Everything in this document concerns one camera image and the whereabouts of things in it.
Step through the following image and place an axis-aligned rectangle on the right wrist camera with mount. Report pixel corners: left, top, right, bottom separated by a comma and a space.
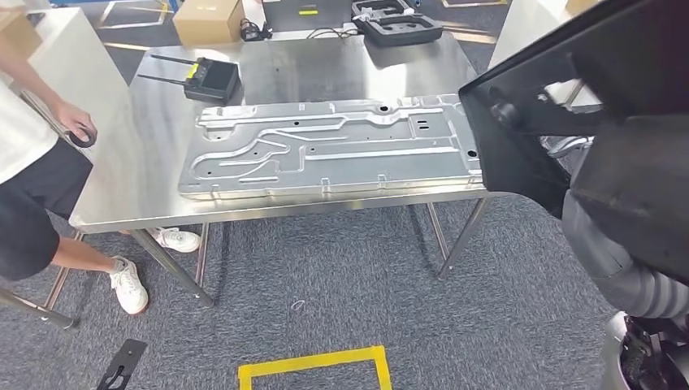
569, 113, 689, 284

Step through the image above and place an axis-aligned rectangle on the cardboard box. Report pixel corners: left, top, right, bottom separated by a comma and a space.
171, 0, 247, 48
0, 7, 44, 60
564, 0, 601, 16

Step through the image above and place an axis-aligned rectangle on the person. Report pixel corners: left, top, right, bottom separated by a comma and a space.
0, 29, 203, 317

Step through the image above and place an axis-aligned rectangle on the black power adapter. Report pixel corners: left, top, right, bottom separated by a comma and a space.
238, 17, 274, 43

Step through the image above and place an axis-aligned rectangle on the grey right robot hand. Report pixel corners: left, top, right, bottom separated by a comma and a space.
539, 134, 636, 282

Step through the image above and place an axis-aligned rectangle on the grey laptop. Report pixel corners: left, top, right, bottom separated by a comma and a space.
262, 0, 358, 33

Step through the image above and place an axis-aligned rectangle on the black plastic plate part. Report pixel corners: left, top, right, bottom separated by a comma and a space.
458, 0, 689, 219

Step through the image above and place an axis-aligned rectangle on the black tape roll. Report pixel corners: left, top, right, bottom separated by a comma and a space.
68, 128, 99, 150

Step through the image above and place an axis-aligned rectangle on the steel workbench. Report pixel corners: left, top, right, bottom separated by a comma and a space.
68, 29, 505, 310

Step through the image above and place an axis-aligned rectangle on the white table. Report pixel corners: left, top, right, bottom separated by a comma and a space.
487, 0, 607, 109
0, 6, 130, 163

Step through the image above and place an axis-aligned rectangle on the black foam case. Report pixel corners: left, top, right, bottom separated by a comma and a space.
349, 0, 445, 49

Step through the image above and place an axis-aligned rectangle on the person's hand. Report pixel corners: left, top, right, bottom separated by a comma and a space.
52, 101, 99, 145

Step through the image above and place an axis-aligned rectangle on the stamped metal panel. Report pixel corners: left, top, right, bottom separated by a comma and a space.
177, 92, 486, 203

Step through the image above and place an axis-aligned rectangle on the black controller with antennas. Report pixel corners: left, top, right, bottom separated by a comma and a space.
136, 52, 243, 107

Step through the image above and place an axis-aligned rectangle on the black robot bracket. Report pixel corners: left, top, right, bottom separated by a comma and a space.
95, 337, 149, 390

